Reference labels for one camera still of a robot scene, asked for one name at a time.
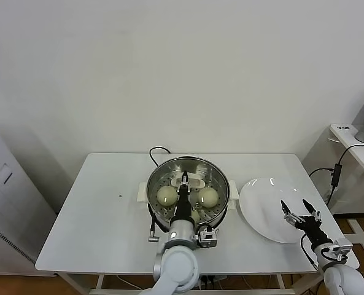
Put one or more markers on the white round plate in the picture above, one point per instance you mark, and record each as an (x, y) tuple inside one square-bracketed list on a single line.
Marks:
[(261, 199)]

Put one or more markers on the small printed desk label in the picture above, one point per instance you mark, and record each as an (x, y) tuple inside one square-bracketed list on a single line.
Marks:
[(342, 127)]

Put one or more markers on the white steamed baozi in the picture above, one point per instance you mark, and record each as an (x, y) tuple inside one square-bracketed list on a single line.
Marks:
[(207, 198), (166, 196), (197, 215)]

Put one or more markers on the round glass pot lid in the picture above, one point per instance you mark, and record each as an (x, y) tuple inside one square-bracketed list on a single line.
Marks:
[(197, 182)]

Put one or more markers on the white floor cabinet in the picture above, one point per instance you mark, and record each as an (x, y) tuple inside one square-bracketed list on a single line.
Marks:
[(3, 190)]

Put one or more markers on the white side desk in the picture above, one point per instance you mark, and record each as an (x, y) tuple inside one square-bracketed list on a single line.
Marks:
[(349, 140)]

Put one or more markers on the perforated steel steamer basket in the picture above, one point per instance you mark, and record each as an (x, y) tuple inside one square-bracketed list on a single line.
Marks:
[(234, 192)]

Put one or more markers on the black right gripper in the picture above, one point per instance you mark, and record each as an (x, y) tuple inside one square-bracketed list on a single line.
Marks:
[(312, 227)]

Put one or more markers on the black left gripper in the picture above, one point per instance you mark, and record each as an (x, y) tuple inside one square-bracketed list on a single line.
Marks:
[(183, 206)]

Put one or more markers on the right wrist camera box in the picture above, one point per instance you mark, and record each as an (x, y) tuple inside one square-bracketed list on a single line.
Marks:
[(342, 246)]

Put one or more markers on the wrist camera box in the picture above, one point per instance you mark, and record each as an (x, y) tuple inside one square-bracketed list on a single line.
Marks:
[(342, 246), (207, 236)]

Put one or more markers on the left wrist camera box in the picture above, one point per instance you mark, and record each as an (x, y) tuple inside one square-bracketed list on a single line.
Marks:
[(207, 236)]

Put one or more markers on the white table frame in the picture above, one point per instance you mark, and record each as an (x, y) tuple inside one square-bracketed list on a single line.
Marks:
[(100, 281)]

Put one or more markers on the white power strip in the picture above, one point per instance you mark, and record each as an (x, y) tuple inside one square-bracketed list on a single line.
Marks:
[(210, 280)]

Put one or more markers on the white desk foot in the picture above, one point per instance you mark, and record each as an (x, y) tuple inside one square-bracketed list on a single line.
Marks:
[(362, 235)]

